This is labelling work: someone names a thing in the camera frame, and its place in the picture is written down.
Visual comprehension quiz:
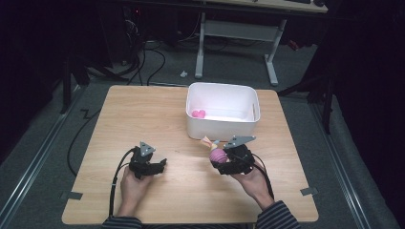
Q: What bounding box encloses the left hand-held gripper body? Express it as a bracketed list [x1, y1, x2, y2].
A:
[128, 140, 160, 180]

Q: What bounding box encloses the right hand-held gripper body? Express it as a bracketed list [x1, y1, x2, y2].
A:
[219, 135, 257, 176]

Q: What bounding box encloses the purple ribbed round toy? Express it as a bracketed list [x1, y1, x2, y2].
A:
[208, 148, 229, 164]

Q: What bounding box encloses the white plastic bin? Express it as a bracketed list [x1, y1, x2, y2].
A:
[185, 81, 262, 141]

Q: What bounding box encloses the person's right hand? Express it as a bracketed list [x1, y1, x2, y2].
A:
[230, 169, 272, 205]

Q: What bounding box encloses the person's left hand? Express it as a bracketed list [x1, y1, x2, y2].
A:
[119, 166, 155, 209]

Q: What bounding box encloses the yellow and orange toy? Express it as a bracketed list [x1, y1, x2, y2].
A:
[200, 135, 221, 151]

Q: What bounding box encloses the grey tape piece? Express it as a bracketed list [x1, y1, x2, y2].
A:
[299, 186, 319, 197]
[65, 190, 84, 201]

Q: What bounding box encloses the black stand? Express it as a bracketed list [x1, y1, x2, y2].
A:
[58, 52, 92, 115]
[276, 60, 340, 135]

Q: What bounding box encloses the white-legged desk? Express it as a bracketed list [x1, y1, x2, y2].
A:
[194, 0, 329, 88]

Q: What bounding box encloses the black computer tower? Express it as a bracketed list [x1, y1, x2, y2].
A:
[118, 4, 146, 66]

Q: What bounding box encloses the right hand-held gripper black cable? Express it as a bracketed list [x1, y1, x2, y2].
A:
[250, 152, 276, 200]

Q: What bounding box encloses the hand-held gripper black cable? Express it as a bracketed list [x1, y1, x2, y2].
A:
[250, 152, 276, 200]
[108, 147, 138, 219]

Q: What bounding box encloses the left hand-held gripper black cable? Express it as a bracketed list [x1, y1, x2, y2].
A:
[108, 147, 138, 219]

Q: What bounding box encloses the black floor cable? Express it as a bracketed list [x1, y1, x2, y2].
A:
[66, 108, 103, 177]

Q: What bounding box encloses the metal floor rail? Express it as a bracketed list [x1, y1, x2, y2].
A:
[309, 100, 374, 229]
[0, 85, 84, 221]

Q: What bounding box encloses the bundle of black cables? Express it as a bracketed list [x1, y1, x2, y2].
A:
[122, 18, 167, 87]

